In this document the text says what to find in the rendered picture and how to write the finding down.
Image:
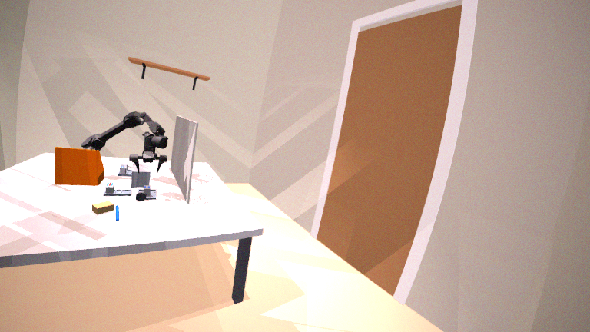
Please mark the dark grey short cylinder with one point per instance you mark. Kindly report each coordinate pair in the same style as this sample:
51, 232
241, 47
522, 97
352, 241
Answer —
141, 196

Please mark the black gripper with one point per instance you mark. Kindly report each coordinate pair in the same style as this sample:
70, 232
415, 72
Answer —
134, 158

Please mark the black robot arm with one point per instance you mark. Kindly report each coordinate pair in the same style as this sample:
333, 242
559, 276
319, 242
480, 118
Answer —
157, 139

